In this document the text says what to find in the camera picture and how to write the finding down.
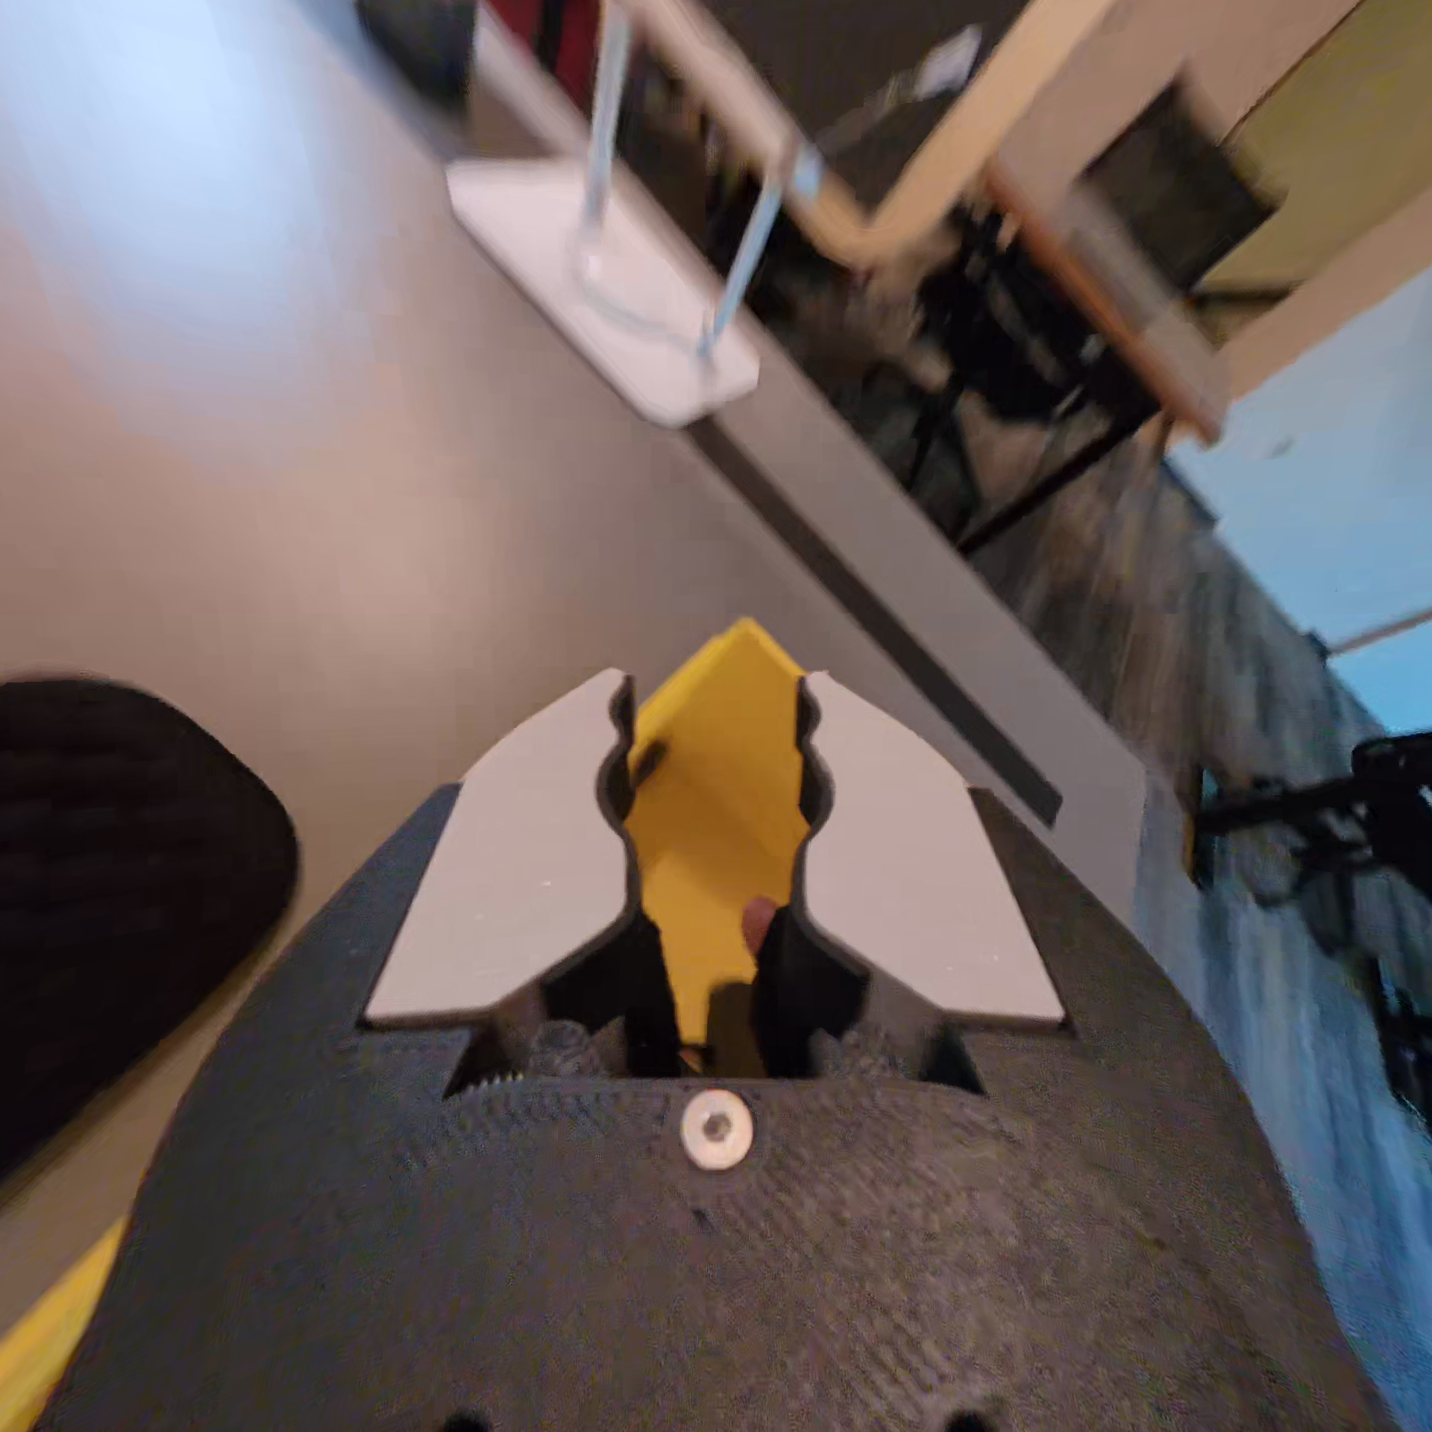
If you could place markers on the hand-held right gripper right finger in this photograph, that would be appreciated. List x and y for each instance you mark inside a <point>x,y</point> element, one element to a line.
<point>917,883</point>

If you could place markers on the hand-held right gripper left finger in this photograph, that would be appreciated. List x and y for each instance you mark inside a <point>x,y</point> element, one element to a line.
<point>515,873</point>

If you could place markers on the yellow plastic bin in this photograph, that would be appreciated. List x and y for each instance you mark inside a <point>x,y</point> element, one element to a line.
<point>716,805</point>

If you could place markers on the dark rounded object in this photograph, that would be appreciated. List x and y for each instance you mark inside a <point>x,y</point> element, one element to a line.
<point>122,883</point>

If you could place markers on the black office chair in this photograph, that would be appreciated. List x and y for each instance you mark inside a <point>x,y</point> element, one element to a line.
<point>1375,772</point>
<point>1006,336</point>

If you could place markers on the wooden office desk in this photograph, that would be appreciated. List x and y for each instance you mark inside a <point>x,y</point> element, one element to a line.
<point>1174,358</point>

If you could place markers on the white board stand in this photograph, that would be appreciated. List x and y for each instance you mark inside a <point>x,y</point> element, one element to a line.
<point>559,235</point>

